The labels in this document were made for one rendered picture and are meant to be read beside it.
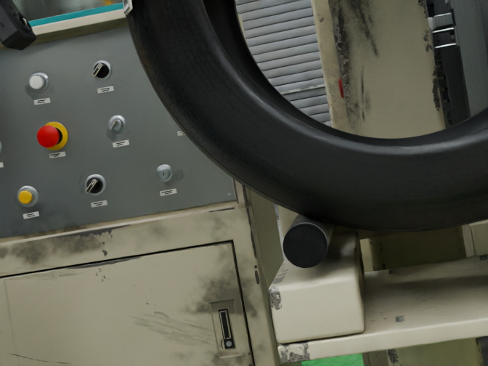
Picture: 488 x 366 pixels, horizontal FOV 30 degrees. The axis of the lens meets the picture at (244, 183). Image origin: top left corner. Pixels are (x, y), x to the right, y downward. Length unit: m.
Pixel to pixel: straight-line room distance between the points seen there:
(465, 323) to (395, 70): 0.46
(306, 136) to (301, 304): 0.17
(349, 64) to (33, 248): 0.70
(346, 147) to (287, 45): 9.68
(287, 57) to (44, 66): 8.95
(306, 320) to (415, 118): 0.44
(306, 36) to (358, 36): 9.23
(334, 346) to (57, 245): 0.83
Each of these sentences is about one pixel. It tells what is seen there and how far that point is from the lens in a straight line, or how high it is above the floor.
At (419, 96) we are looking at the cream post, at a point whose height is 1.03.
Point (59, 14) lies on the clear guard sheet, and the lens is 1.67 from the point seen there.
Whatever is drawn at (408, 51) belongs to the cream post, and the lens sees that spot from 1.27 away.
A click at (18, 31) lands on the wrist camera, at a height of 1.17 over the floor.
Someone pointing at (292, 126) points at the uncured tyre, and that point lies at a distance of 0.87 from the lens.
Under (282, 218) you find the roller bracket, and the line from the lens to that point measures 1.25.
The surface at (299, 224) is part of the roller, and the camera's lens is 0.90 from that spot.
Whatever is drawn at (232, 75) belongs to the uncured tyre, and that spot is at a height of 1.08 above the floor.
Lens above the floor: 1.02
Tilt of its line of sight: 3 degrees down
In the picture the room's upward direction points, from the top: 10 degrees counter-clockwise
